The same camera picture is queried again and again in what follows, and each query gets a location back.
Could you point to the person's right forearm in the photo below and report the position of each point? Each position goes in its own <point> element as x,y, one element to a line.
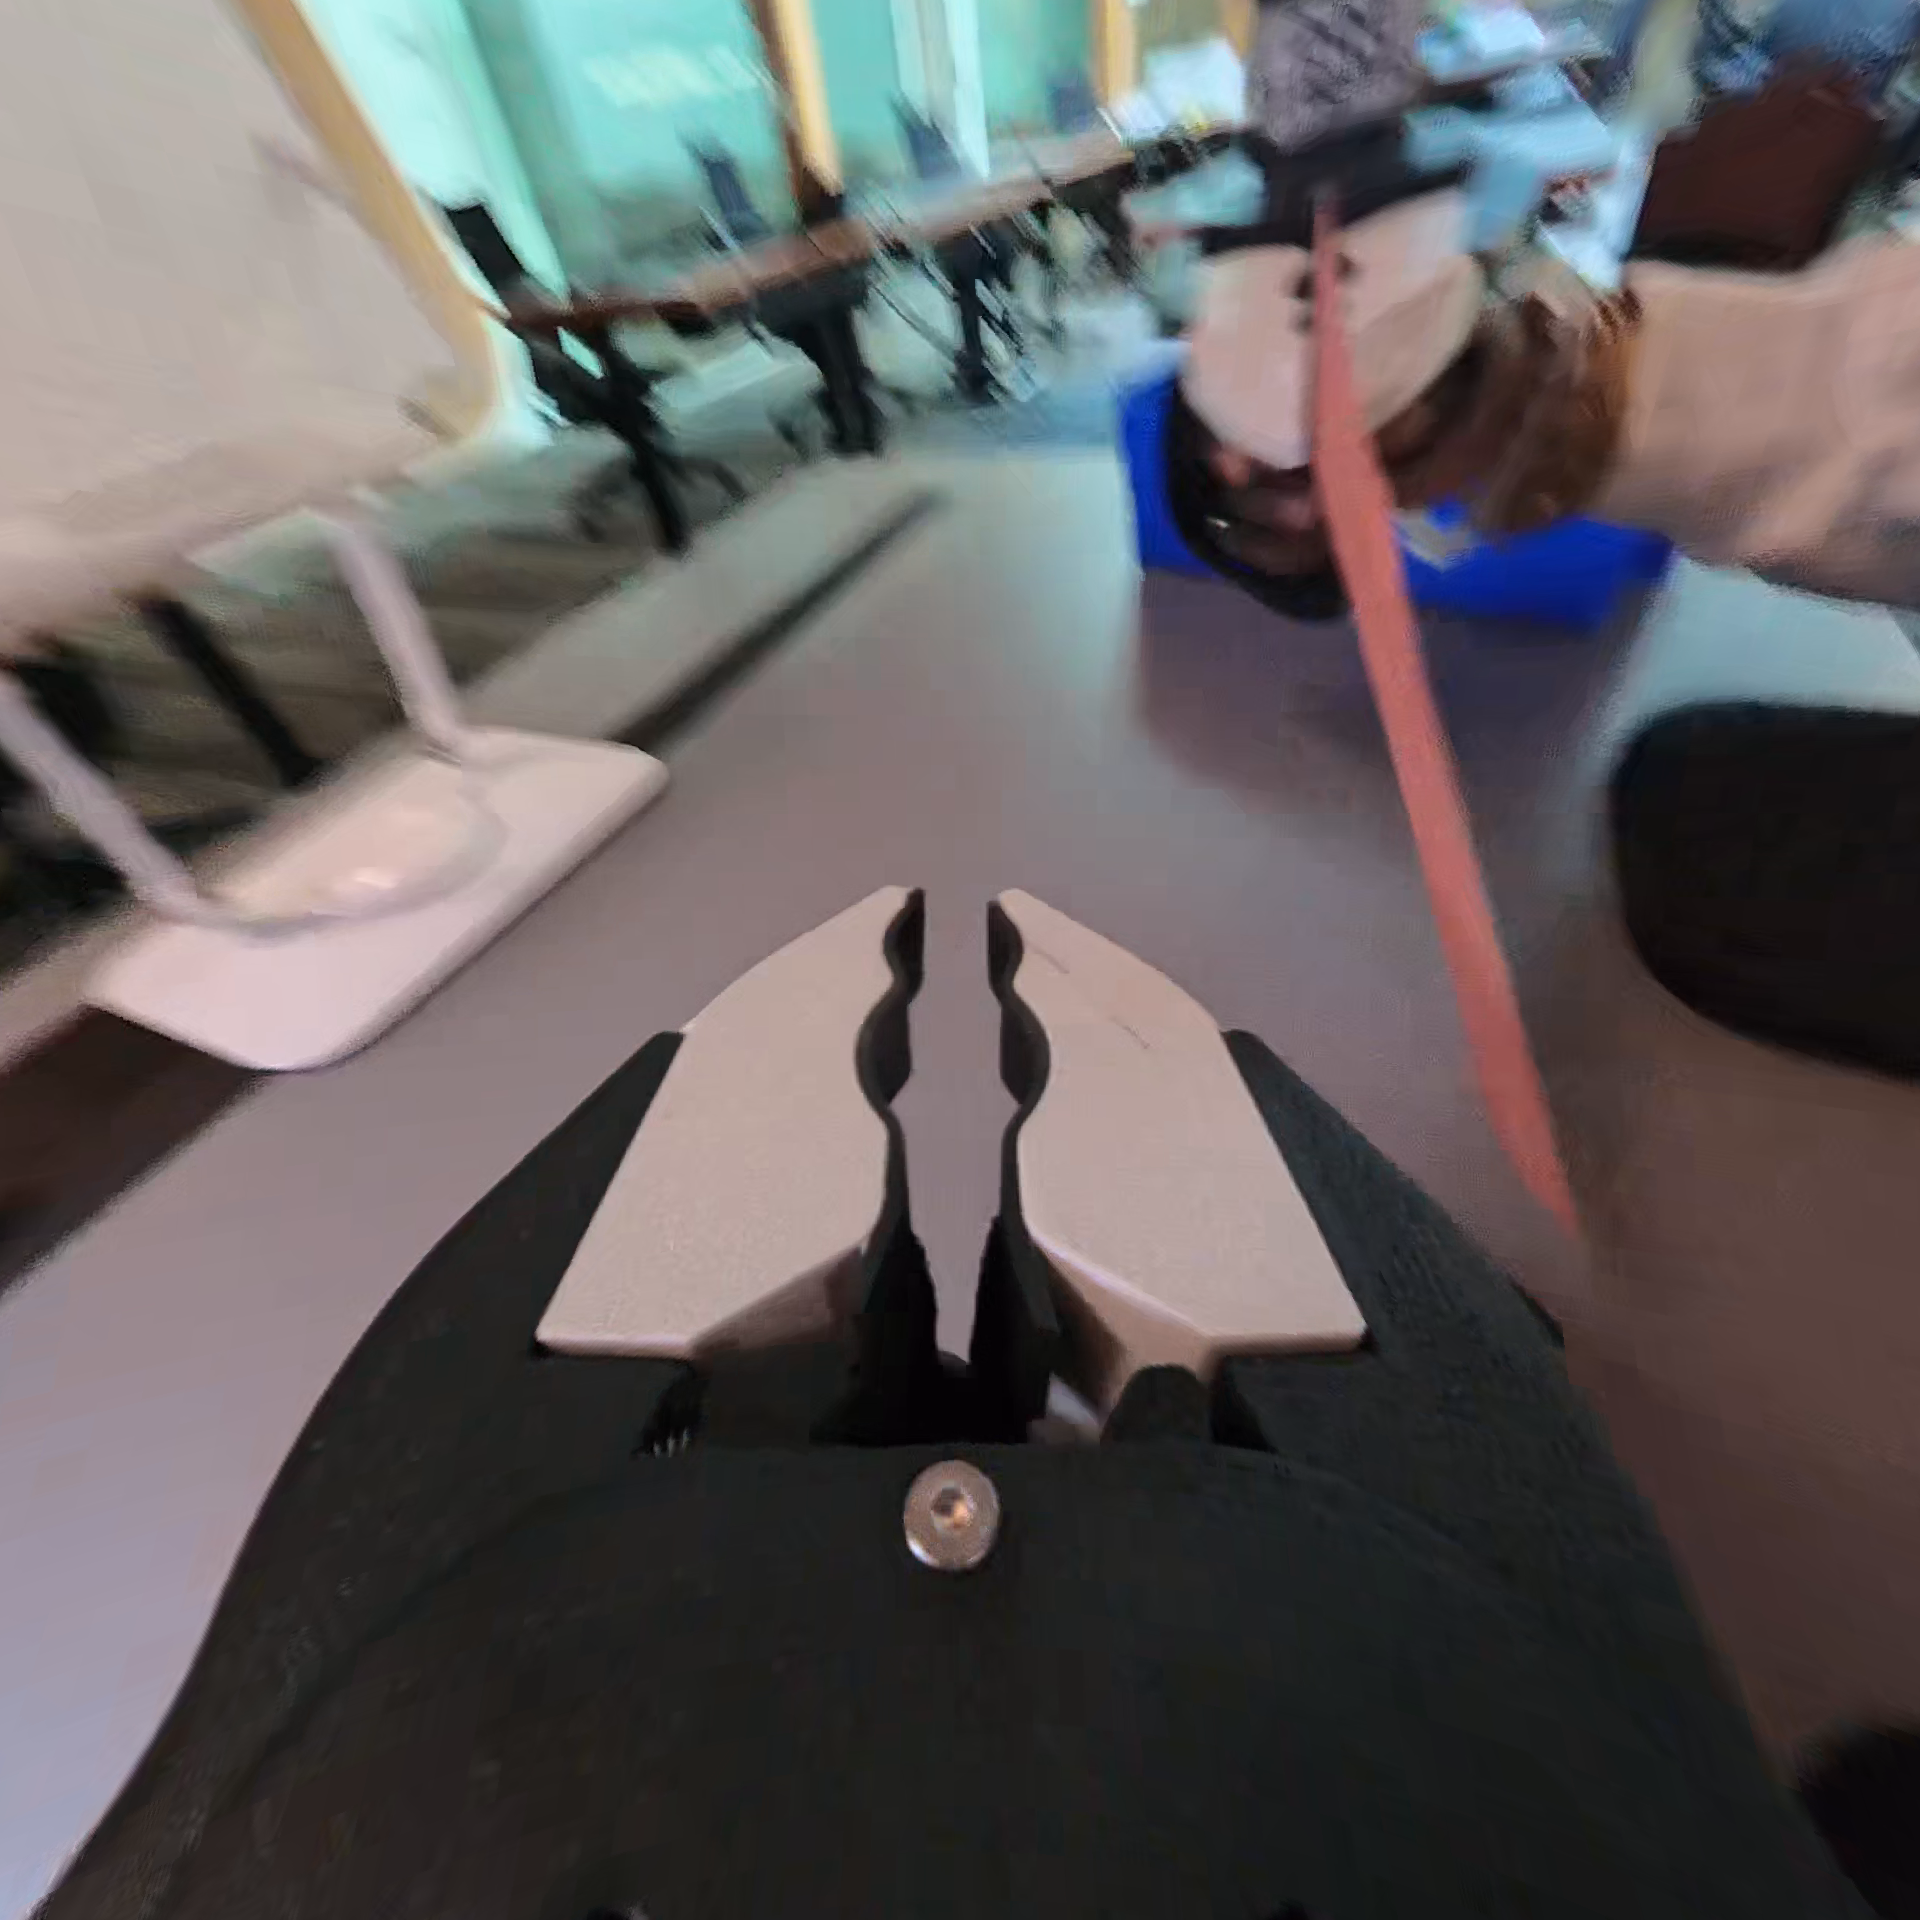
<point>1784,421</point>

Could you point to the black mesh chair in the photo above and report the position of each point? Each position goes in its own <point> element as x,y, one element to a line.
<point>1784,885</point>

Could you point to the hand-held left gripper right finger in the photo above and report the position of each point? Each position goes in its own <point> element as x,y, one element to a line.
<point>1155,1170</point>

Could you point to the white stand base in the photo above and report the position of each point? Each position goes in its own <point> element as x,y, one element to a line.
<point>391,914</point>

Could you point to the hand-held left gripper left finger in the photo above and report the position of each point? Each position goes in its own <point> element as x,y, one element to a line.
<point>750,1155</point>

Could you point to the blue plastic bin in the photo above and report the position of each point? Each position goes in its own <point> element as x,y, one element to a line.
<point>1531,563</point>

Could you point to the white display board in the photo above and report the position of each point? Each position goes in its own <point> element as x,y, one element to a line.
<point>181,255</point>

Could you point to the brown top desk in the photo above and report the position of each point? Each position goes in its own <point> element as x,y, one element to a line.
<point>840,255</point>

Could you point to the red square paper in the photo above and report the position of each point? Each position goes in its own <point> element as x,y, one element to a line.
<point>1410,720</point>

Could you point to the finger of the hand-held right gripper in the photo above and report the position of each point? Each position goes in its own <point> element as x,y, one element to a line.
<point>1410,314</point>
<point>1253,353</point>

